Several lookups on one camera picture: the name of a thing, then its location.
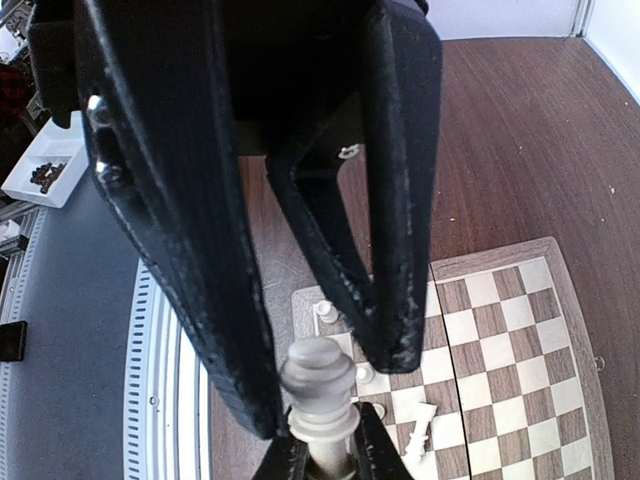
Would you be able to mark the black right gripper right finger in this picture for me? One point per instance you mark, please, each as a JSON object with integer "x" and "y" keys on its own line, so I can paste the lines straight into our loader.
{"x": 375, "y": 454}

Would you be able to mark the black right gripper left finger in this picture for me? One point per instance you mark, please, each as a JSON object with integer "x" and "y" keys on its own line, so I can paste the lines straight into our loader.
{"x": 285, "y": 459}

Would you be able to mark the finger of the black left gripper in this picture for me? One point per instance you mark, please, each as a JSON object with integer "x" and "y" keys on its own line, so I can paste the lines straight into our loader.
{"x": 392, "y": 60}
{"x": 177, "y": 194}

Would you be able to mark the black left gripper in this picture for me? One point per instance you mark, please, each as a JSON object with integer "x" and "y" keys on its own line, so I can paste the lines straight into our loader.
{"x": 277, "y": 54}

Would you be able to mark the white king piece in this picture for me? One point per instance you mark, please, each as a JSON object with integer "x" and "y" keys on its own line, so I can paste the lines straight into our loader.
{"x": 415, "y": 449}

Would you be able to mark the white rook corner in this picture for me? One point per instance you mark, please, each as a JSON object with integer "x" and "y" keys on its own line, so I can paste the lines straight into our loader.
{"x": 326, "y": 312}

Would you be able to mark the edge white pawn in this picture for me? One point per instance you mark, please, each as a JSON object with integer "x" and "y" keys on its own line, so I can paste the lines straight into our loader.
{"x": 364, "y": 374}

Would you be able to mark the white queen piece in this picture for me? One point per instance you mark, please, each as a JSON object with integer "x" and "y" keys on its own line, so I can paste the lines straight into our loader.
{"x": 319, "y": 377}

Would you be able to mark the wooden chess board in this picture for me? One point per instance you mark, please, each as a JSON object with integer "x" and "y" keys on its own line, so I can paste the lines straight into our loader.
{"x": 508, "y": 362}

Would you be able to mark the white parts tray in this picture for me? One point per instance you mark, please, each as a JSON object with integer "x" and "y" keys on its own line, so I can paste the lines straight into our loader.
{"x": 51, "y": 167}

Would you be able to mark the person in red shirt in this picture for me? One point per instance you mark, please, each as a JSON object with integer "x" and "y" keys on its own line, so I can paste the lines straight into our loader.
{"x": 15, "y": 94}

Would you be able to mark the black phone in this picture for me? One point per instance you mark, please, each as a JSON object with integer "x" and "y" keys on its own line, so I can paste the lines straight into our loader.
{"x": 13, "y": 341}

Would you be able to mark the right aluminium corner post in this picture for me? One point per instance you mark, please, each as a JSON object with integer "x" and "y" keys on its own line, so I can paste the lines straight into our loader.
{"x": 581, "y": 17}

